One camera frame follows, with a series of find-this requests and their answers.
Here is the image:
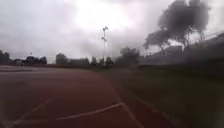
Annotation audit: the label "tall floodlight pole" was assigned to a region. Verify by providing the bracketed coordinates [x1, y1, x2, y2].
[101, 25, 110, 66]

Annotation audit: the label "white painted track lines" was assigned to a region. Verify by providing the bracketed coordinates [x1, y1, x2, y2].
[0, 99, 145, 128]

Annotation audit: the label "red running track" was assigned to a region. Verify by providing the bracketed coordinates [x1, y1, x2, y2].
[0, 64, 175, 128]

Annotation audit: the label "grass strip beside track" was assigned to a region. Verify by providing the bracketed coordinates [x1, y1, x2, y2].
[99, 65, 224, 128]

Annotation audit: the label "tall dark tree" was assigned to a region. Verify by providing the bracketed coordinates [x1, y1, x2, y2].
[143, 0, 211, 52]

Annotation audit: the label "long low building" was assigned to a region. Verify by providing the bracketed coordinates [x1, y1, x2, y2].
[138, 31, 224, 67]

